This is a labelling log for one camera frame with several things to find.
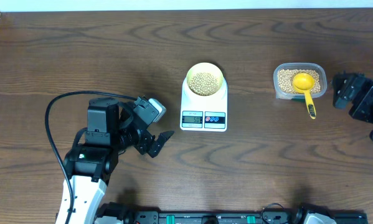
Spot yellow measuring scoop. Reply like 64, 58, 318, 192
292, 73, 316, 119

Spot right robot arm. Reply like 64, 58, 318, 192
288, 73, 373, 224

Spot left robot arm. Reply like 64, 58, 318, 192
56, 97, 174, 223

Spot white digital kitchen scale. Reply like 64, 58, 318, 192
179, 78, 228, 132

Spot soybeans in bowl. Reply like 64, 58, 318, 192
189, 72, 220, 96

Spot yellow plastic bowl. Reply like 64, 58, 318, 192
186, 62, 224, 96

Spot clear plastic bean container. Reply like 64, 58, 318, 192
273, 62, 327, 100

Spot soybeans in container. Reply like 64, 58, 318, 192
277, 69, 321, 94

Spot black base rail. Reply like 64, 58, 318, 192
94, 202, 369, 224

